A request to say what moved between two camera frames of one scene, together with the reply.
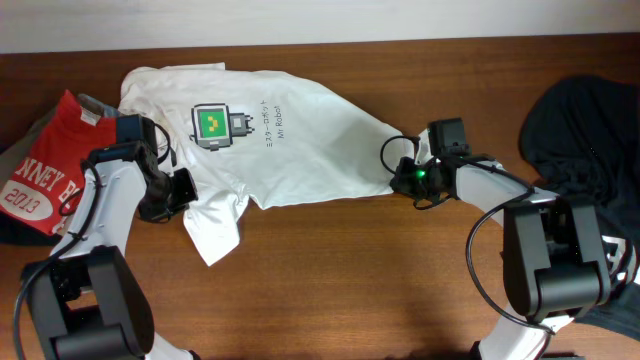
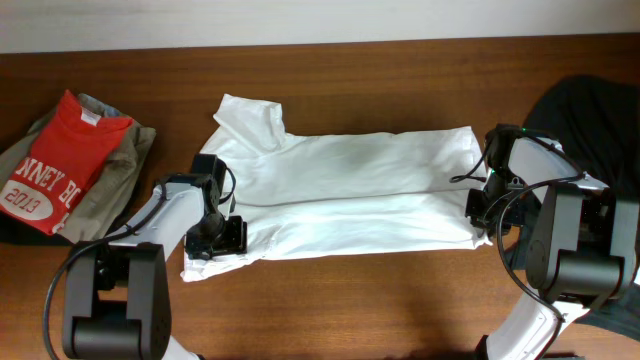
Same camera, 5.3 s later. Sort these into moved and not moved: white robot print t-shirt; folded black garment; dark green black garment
Moved: white robot print t-shirt
Not moved: folded black garment; dark green black garment
